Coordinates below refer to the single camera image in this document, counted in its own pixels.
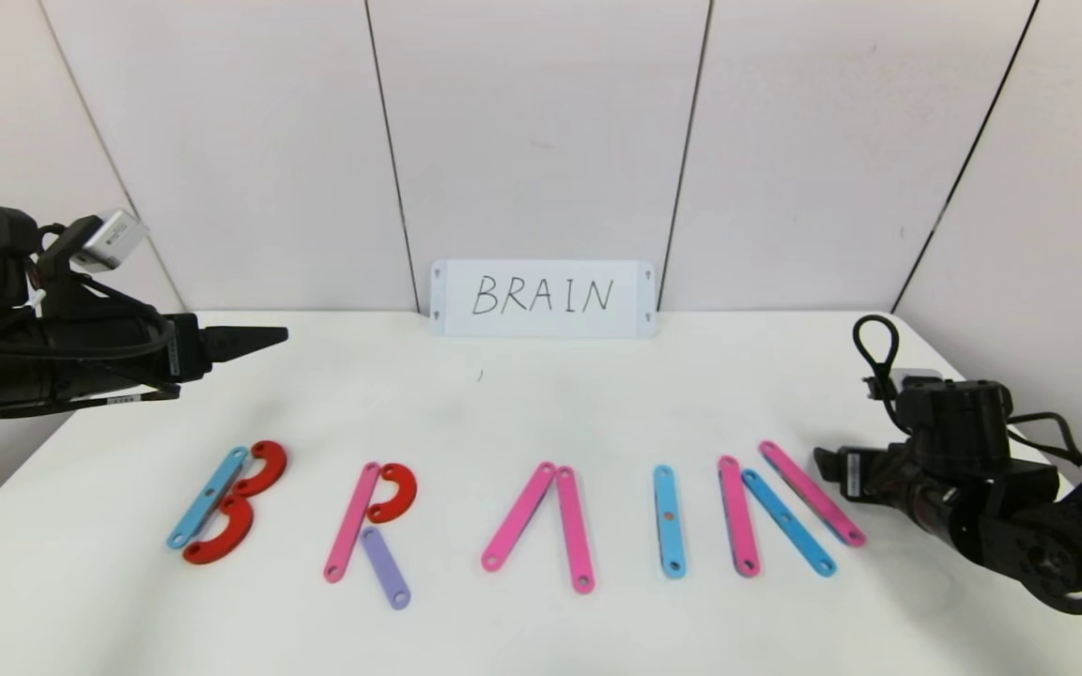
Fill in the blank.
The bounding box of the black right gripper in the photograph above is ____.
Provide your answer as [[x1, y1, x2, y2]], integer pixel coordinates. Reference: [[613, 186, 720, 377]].
[[813, 445, 914, 504]]

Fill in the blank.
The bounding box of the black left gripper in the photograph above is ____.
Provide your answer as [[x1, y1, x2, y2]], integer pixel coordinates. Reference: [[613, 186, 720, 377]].
[[70, 299, 289, 389]]

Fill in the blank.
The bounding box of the short pink plastic bar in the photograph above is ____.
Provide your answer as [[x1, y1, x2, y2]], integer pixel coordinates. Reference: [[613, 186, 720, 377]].
[[757, 439, 869, 549]]

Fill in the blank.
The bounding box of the short blue plastic bar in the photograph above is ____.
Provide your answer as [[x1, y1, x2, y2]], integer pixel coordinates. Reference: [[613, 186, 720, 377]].
[[740, 468, 839, 578]]

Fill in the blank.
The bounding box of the long pink plastic bar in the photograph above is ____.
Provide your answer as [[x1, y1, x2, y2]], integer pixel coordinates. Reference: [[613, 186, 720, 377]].
[[480, 461, 557, 573], [322, 461, 379, 584], [555, 466, 595, 594], [717, 455, 763, 579]]

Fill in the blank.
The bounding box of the small red curved piece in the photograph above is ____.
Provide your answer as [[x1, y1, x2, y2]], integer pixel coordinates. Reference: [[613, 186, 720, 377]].
[[366, 463, 418, 524]]

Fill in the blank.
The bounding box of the short purple plastic bar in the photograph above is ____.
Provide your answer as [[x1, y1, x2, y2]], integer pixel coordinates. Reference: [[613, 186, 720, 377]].
[[360, 526, 412, 610]]

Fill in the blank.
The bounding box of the white BRAIN word card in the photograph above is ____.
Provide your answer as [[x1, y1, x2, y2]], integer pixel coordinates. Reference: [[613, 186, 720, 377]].
[[428, 260, 657, 340]]

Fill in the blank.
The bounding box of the large red curved piece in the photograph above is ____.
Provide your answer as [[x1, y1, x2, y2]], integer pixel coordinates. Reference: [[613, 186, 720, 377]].
[[184, 495, 256, 565], [233, 440, 289, 499]]

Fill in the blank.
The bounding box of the long blue plastic bar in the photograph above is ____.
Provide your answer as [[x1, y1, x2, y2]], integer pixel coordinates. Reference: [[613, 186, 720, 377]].
[[168, 446, 252, 550]]

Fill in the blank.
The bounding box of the long blue bar orange dot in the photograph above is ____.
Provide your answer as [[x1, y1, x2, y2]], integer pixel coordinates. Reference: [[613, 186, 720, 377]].
[[652, 465, 688, 578]]

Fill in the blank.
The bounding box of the looped black camera cable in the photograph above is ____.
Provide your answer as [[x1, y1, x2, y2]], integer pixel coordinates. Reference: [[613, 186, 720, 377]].
[[852, 314, 913, 435]]

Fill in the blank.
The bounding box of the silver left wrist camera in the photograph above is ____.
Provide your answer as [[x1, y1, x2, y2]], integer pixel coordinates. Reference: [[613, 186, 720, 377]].
[[70, 208, 150, 274]]

